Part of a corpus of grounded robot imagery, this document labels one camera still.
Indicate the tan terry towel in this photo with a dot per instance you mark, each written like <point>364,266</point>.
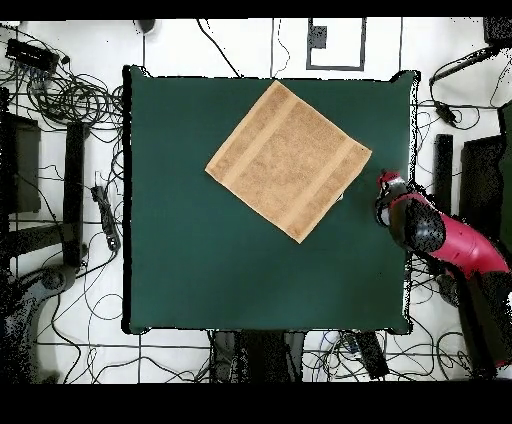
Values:
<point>288,160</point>

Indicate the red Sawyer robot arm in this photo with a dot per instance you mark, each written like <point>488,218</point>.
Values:
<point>460,240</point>

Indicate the flat black electronics box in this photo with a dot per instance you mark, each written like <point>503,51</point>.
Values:
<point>32,55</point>

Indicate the black power adapter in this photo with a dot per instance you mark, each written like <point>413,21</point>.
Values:
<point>446,113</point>

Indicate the dark grey box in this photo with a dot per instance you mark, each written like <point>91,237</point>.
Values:
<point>26,168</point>
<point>480,172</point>

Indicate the green fabric drape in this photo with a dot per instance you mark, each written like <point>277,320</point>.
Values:
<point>507,160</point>

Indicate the grey tripod base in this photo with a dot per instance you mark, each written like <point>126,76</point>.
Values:
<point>448,290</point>
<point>56,278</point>

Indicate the black rectangular floor box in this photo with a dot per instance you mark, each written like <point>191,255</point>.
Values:
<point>372,356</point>

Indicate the dark green table cloth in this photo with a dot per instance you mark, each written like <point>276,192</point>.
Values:
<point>200,260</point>

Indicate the black power strip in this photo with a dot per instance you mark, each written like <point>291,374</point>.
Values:
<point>106,220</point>

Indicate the person's dark shoe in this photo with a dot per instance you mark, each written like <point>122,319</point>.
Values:
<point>146,25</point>

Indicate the black metal stand frame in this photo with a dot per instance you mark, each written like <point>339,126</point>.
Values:
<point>443,168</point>
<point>74,192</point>

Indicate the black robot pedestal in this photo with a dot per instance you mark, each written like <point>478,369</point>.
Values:
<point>256,356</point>

